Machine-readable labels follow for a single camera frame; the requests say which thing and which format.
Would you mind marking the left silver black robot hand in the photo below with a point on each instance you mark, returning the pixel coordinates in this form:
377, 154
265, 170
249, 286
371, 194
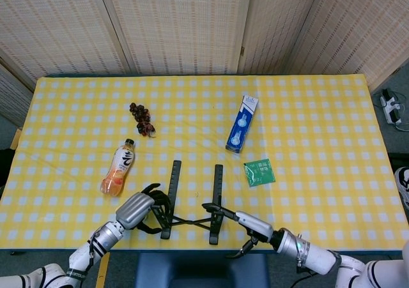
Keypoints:
132, 209

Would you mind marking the white black floor device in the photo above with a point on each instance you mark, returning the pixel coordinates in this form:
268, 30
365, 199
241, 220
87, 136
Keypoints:
390, 107

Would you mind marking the green foil packet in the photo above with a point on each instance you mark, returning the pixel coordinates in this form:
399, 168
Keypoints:
260, 173

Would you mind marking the dark red grape bunch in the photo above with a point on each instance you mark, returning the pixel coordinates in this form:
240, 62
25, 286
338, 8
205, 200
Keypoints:
140, 117

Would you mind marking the orange drink plastic bottle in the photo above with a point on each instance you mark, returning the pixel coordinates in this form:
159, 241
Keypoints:
116, 176

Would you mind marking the blue white cardboard box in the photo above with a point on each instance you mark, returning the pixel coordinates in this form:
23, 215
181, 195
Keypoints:
241, 125

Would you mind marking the black white sneaker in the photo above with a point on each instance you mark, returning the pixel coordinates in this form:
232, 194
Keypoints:
403, 186

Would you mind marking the blue robot base seat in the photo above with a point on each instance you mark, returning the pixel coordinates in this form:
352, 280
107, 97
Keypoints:
201, 269

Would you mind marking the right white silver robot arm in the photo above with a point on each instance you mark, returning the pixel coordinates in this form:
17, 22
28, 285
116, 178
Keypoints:
313, 257

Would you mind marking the beige woven folding screen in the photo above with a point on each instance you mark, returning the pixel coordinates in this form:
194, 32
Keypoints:
179, 29

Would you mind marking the black folding laptop stand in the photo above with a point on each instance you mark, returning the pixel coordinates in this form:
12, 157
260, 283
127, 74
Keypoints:
174, 186

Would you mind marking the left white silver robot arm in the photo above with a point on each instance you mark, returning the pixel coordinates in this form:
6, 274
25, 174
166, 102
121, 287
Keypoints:
105, 240

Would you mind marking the yellow floor tape strip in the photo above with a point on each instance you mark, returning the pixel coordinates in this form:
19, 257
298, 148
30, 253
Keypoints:
103, 272

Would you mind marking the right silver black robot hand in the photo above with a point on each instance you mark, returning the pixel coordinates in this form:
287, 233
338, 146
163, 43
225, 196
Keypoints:
255, 227

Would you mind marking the yellow white checkered tablecloth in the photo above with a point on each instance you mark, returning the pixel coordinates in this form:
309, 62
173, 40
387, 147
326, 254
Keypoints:
287, 125

